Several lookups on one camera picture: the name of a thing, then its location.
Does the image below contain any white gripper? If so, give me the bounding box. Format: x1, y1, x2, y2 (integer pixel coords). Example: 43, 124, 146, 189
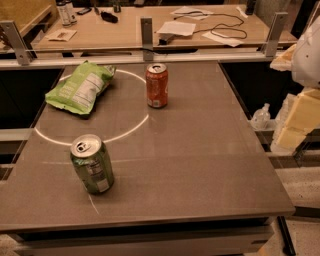
270, 16, 320, 151

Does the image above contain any green soda can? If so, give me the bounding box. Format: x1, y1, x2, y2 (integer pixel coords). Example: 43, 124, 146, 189
70, 134, 114, 194

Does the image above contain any orange soda can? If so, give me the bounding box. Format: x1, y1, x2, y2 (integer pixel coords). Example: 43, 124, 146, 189
146, 63, 168, 108

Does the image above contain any clear plastic bottle left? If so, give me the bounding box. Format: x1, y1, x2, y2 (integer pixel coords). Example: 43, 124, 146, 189
250, 103, 270, 130

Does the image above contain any white paper sheet right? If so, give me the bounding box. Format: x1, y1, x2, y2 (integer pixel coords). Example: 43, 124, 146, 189
203, 32, 243, 47

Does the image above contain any white paper sheet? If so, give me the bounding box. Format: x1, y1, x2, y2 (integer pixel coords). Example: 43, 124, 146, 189
157, 21, 196, 36
203, 32, 243, 47

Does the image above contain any white paper sheet centre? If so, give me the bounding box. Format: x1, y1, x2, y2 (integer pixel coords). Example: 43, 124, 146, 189
157, 21, 196, 36

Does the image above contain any white paper stack back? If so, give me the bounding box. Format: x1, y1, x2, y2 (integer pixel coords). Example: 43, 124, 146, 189
171, 6, 213, 20

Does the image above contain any wooden back desk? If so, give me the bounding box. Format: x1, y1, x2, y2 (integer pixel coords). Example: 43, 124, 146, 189
35, 5, 269, 52

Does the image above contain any black mouse on desk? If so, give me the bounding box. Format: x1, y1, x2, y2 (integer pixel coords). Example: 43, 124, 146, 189
100, 12, 118, 23

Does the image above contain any green chip bag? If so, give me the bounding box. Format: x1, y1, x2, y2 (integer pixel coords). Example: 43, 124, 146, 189
45, 61, 116, 115

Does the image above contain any small paper card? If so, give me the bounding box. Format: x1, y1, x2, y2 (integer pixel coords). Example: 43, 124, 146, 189
46, 28, 77, 42

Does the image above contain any right metal bracket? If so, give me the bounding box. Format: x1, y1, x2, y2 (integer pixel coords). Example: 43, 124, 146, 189
261, 12, 288, 57

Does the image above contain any metal bracket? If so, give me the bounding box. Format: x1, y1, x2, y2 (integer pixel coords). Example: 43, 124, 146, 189
0, 21, 33, 66
261, 12, 288, 57
140, 17, 153, 62

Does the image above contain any black cable on desk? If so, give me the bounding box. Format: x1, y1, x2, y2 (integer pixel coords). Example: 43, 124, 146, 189
173, 11, 248, 40

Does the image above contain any middle metal bracket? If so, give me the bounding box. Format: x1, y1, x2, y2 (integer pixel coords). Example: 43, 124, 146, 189
140, 17, 153, 62

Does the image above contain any left metal bracket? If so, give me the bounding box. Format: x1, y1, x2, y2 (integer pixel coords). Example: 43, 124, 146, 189
0, 21, 33, 66

